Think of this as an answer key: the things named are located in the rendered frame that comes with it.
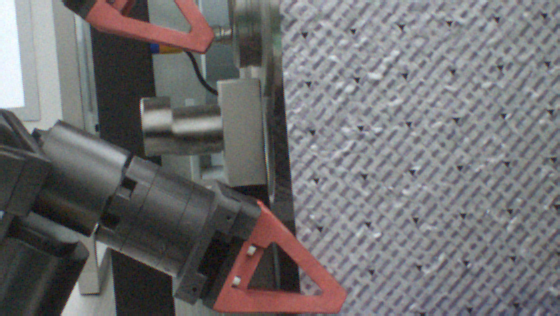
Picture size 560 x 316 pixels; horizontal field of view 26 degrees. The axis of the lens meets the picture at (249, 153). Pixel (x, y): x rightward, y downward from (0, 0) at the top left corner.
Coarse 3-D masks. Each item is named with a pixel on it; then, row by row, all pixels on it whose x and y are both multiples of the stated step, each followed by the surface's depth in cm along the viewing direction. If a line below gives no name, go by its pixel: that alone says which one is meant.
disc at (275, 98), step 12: (276, 0) 71; (276, 12) 71; (276, 24) 71; (276, 36) 71; (276, 48) 72; (276, 60) 72; (276, 72) 73; (276, 84) 73; (276, 96) 74; (276, 108) 75; (276, 120) 77
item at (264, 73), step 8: (264, 0) 73; (264, 8) 73; (264, 16) 73; (264, 24) 73; (264, 32) 73; (264, 40) 73; (264, 48) 73; (264, 56) 74; (264, 64) 75; (256, 72) 82; (264, 72) 75; (264, 80) 76; (264, 88) 76; (264, 96) 78
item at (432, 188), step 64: (320, 128) 73; (384, 128) 73; (448, 128) 73; (512, 128) 73; (320, 192) 73; (384, 192) 73; (448, 192) 73; (512, 192) 74; (320, 256) 73; (384, 256) 74; (448, 256) 74; (512, 256) 74
